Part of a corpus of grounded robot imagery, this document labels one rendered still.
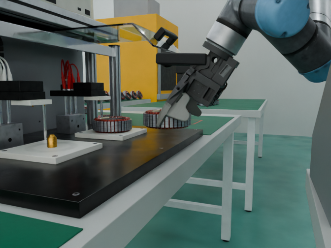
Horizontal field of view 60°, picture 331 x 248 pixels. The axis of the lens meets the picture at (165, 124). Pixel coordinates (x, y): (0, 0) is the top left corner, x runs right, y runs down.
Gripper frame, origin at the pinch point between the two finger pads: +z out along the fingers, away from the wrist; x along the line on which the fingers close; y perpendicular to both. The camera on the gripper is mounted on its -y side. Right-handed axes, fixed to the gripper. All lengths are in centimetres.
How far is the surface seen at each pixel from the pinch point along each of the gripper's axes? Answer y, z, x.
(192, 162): 10.5, 5.2, 1.7
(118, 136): -8.9, 11.0, 1.2
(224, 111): -2, 12, 142
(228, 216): 36, 55, 98
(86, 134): -17.3, 16.2, 1.2
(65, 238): 7.4, 4.9, -40.1
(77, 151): -8.1, 10.5, -16.9
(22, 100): -23.2, 8.1, -18.5
